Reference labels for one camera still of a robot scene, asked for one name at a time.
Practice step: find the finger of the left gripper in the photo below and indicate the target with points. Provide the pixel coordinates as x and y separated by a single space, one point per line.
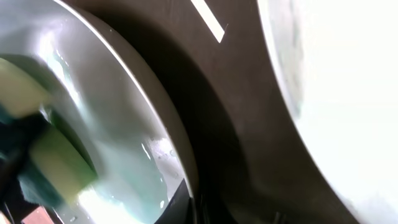
17 140

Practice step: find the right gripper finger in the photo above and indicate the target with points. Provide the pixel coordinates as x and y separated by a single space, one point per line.
179 210

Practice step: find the green yellow sponge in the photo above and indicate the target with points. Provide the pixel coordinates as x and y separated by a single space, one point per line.
61 164

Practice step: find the white plate stained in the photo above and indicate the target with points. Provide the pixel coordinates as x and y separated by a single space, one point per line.
109 103

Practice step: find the white plate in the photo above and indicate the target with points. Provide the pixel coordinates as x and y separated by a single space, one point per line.
336 65

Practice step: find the large dark serving tray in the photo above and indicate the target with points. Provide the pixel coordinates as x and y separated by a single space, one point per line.
252 163

